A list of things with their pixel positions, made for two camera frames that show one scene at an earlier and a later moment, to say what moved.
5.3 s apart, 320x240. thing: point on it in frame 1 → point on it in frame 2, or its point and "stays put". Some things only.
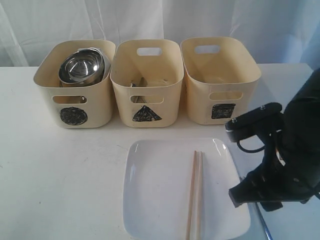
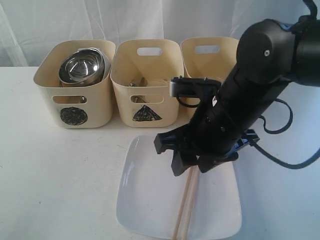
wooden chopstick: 191,197 → 182,204
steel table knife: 142,83 stays put
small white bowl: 107,65 stays put
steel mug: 82,99 stays put
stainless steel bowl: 84,67 stays put
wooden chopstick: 200,195 → 190,202
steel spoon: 133,85 stays put
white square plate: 156,188 stays put
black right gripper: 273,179 → 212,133
